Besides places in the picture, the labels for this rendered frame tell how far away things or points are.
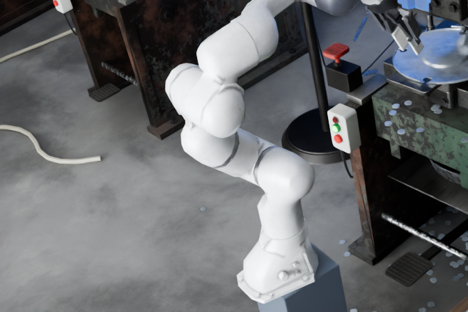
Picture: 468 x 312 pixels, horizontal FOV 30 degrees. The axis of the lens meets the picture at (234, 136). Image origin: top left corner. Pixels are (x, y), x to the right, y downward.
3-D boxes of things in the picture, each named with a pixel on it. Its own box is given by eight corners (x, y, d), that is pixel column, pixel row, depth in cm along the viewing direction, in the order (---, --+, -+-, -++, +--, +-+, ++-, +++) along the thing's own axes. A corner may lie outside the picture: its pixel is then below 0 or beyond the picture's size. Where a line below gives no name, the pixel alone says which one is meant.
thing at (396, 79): (429, 133, 236) (425, 91, 228) (389, 117, 246) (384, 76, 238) (486, 90, 247) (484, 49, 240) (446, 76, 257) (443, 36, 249)
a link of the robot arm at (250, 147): (225, 175, 198) (175, 150, 210) (290, 199, 216) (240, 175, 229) (246, 130, 198) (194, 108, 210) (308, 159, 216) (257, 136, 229)
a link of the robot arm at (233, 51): (157, 50, 184) (199, 84, 173) (225, 13, 190) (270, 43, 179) (175, 118, 197) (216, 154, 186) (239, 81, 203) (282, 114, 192)
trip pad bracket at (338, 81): (355, 126, 268) (347, 72, 257) (332, 116, 275) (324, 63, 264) (368, 116, 271) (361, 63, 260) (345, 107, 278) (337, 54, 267)
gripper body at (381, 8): (355, 1, 210) (370, 23, 216) (382, 8, 204) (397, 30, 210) (372, -24, 211) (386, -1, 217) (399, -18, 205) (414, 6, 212)
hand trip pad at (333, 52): (338, 78, 262) (334, 56, 257) (324, 72, 266) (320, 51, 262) (354, 67, 265) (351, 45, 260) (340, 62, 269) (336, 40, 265)
